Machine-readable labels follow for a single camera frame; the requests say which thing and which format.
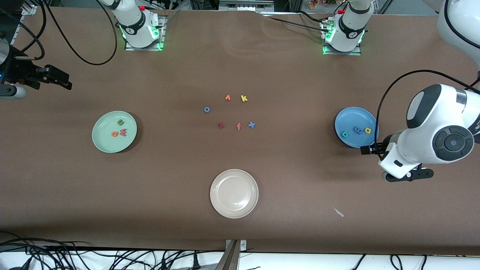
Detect blue plate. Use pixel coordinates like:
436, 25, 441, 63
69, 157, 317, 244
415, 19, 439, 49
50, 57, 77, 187
334, 107, 379, 149

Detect green plate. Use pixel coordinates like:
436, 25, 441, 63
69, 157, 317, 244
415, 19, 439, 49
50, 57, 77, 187
91, 111, 138, 153

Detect beige plate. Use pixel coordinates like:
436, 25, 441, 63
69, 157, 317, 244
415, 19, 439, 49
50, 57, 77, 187
210, 169, 259, 219

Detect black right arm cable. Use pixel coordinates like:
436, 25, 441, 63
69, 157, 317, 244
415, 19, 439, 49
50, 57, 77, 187
0, 0, 118, 66

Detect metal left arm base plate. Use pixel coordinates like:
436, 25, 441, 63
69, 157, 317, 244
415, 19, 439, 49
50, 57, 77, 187
322, 21, 362, 56

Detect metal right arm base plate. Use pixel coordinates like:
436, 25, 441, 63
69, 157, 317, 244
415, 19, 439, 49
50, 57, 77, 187
125, 15, 167, 51

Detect black base cable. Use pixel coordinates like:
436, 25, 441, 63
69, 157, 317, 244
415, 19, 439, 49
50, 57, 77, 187
261, 10, 330, 35

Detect tangled black floor cables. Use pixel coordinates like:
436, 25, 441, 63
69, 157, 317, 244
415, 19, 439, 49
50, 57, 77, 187
0, 232, 225, 270

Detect metal table edge bracket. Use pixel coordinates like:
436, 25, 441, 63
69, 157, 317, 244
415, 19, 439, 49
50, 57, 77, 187
216, 239, 247, 270

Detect grey metal frame unit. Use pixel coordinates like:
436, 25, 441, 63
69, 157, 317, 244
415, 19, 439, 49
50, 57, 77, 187
219, 0, 274, 11

